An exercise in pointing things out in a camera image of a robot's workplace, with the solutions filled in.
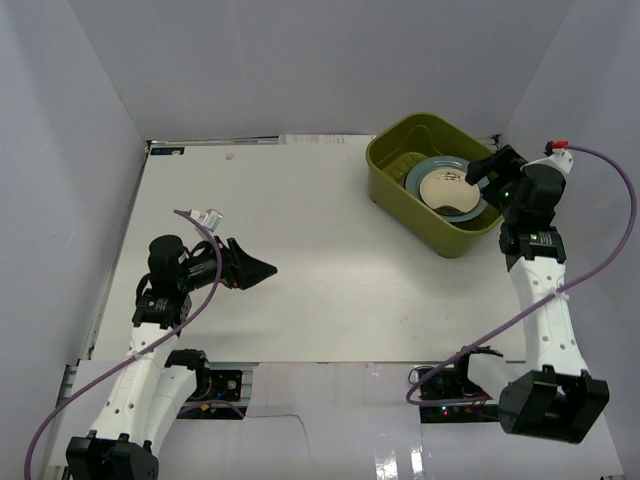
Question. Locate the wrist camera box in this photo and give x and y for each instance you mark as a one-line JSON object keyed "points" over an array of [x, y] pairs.
{"points": [[209, 219], [559, 156]]}

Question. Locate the green plastic bin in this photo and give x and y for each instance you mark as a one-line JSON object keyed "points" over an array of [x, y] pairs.
{"points": [[399, 148]]}

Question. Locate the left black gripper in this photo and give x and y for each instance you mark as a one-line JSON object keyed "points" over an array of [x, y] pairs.
{"points": [[232, 265]]}

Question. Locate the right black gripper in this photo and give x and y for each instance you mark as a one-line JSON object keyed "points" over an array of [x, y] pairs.
{"points": [[505, 163]]}

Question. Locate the cream small flower plate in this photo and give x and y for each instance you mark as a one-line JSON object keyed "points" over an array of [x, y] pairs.
{"points": [[446, 192]]}

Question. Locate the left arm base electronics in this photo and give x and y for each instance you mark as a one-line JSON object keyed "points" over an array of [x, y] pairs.
{"points": [[219, 385]]}

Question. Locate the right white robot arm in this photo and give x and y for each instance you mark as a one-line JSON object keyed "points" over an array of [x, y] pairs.
{"points": [[556, 398]]}

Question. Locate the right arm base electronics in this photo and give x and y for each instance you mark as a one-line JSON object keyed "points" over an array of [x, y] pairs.
{"points": [[452, 383]]}

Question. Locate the blue-grey ceramic plate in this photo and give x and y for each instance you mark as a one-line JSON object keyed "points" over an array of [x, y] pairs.
{"points": [[423, 167]]}

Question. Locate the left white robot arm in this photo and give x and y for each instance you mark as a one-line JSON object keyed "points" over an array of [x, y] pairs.
{"points": [[125, 439]]}

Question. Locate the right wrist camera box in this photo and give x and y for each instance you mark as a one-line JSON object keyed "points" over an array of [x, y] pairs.
{"points": [[559, 156]]}

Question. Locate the blue label sticker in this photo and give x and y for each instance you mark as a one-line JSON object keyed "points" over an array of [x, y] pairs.
{"points": [[167, 151]]}

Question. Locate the white paper sheet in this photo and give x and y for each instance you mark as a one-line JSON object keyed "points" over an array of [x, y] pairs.
{"points": [[325, 139]]}

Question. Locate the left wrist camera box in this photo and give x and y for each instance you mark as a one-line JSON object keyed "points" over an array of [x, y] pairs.
{"points": [[209, 219]]}

